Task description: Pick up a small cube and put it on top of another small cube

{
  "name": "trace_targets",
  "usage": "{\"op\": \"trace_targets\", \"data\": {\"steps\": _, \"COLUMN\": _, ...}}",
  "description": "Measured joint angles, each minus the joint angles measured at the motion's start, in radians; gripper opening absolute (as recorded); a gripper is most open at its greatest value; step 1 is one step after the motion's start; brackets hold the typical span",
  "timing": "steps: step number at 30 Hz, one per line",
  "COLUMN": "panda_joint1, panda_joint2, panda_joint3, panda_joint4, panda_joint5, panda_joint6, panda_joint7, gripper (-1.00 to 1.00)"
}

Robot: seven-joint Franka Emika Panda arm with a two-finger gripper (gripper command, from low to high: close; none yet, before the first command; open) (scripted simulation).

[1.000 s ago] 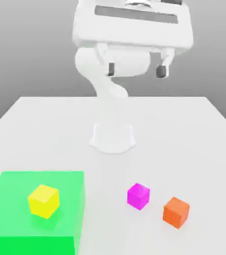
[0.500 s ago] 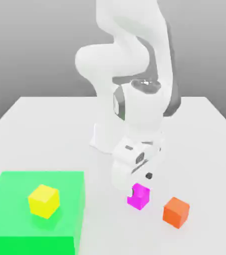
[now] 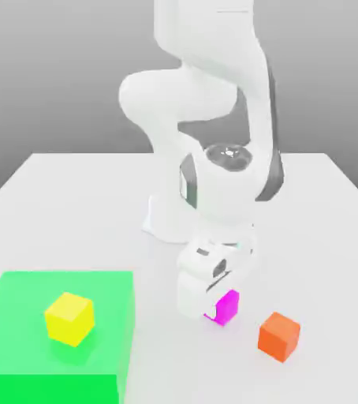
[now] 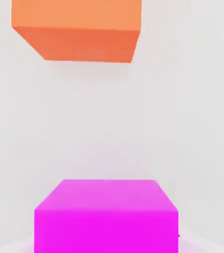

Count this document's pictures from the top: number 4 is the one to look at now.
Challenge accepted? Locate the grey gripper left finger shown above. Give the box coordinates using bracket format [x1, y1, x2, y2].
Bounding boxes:
[0, 235, 35, 253]

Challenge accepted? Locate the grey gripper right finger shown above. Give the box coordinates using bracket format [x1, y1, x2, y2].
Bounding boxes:
[178, 233, 221, 253]

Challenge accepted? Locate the small magenta cube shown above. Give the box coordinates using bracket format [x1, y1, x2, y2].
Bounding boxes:
[34, 179, 179, 253]

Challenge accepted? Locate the small orange cube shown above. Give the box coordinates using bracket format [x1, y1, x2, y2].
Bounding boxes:
[11, 0, 142, 64]

